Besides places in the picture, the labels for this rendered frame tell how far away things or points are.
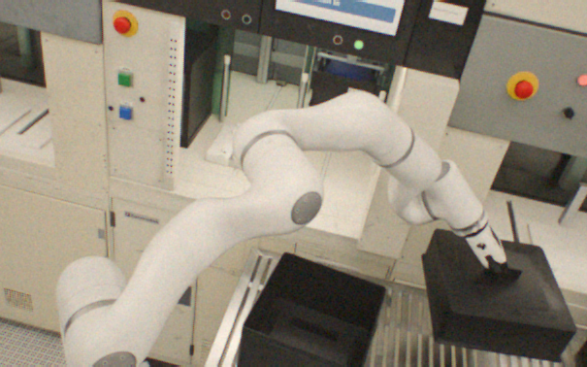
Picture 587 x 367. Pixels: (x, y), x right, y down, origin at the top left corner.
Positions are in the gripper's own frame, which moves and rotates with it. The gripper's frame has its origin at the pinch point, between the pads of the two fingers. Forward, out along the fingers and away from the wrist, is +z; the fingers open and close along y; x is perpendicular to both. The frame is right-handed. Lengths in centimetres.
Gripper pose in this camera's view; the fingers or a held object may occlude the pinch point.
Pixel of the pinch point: (501, 267)
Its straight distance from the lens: 139.9
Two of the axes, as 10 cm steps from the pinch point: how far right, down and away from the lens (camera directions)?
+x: -8.1, 4.5, 3.8
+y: 0.6, -5.7, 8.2
